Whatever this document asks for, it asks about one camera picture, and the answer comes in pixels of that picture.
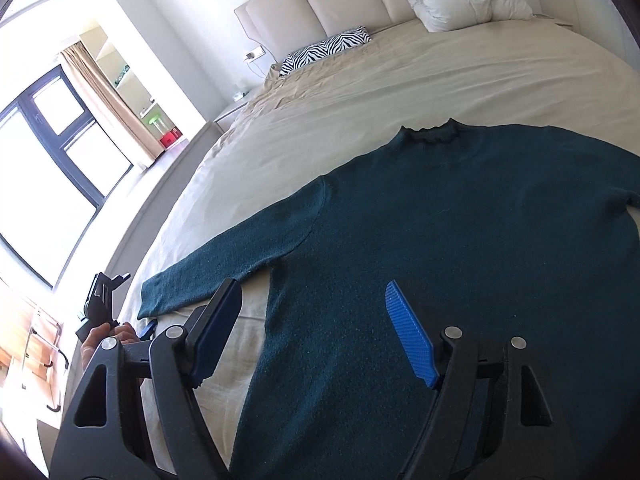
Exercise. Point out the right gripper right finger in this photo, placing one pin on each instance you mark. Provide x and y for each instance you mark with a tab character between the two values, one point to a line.
495	415

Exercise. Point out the white wall shelf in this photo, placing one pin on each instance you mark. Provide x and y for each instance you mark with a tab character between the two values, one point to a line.
123	78

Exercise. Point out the dark teal knit sweater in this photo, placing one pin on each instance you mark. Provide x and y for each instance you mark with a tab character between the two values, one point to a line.
502	231

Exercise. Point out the red box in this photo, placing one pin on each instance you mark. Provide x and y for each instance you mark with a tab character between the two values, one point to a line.
170	137

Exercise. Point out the beige curtain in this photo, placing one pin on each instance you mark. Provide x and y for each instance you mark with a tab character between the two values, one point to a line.
115	116

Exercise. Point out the white wardrobe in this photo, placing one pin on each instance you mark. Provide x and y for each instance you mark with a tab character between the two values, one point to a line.
599	21

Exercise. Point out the wall socket with charger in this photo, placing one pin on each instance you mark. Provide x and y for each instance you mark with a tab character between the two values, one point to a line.
254	54

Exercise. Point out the zebra print pillow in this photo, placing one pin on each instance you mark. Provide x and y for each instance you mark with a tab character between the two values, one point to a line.
349	39

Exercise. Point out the wooden chair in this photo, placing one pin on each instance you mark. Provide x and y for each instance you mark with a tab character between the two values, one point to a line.
41	358

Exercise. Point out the green container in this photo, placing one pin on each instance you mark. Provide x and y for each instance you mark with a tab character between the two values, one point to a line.
156	123

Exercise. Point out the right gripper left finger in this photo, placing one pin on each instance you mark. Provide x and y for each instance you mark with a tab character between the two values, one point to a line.
104	436

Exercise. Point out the beige upholstered headboard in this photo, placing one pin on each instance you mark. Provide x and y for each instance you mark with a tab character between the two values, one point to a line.
284	26

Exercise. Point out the fingertip of the blue left gripper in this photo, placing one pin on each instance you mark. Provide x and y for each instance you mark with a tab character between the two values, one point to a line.
149	329

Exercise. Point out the beige bed sheet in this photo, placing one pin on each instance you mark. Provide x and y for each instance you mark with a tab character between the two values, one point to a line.
299	127

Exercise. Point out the person's left hand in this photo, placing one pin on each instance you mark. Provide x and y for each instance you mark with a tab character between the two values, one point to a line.
124	333

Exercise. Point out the dark framed window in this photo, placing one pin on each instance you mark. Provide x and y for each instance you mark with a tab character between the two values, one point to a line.
58	166

